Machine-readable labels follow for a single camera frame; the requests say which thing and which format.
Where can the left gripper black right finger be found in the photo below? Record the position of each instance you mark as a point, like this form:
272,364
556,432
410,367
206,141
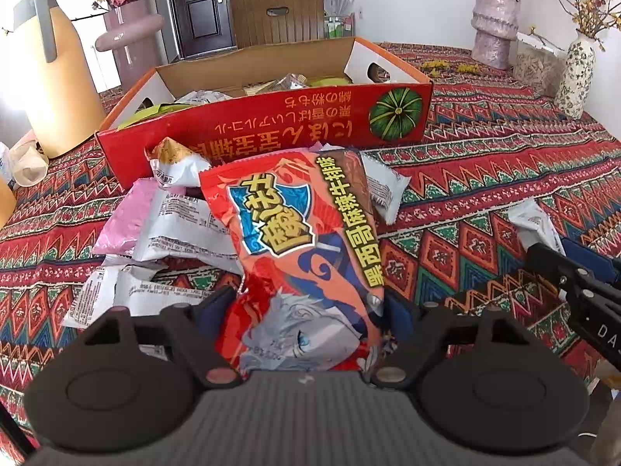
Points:
420,333

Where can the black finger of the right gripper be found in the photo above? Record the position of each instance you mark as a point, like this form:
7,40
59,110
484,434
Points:
590,284

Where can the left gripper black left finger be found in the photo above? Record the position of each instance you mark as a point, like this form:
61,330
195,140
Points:
192,332

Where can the red orange chip bag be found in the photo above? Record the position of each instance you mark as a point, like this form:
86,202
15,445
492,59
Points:
304,232

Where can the white snack packet right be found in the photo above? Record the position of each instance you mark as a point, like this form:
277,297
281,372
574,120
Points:
534,226

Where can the white snack packet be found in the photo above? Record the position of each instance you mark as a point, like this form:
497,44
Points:
534,226
183,227

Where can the white snack packet left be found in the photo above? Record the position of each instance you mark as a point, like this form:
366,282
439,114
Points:
183,227

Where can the pink snack packet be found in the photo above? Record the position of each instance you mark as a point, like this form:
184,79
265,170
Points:
120,233

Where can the cracker picture snack packet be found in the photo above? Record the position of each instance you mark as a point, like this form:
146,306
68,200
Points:
175,165

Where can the patterned red tablecloth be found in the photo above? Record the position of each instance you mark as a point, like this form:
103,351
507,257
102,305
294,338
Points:
490,141

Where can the floral white vase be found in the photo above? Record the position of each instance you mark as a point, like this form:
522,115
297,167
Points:
577,77

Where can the green snack packet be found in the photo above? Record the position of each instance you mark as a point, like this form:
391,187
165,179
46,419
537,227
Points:
149,113

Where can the yellow cup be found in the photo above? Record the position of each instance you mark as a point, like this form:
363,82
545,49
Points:
7,202

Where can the crumpled tissue paper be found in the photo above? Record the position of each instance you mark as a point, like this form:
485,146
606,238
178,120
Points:
28,162

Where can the clear jar of nuts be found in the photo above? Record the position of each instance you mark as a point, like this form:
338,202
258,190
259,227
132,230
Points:
539,63

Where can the red orange cardboard box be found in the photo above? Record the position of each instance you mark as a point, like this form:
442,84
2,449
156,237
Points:
251,101

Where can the yellow thermos jug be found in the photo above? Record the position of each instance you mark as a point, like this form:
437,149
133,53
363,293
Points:
64,108

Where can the textured pink vase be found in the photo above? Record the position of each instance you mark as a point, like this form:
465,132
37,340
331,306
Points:
496,25

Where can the wooden chair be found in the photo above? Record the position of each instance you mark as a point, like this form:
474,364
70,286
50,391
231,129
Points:
259,22

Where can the dark brown door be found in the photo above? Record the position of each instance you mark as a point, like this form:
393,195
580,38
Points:
202,26

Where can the pink ring vase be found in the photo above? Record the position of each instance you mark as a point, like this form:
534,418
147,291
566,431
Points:
130,35

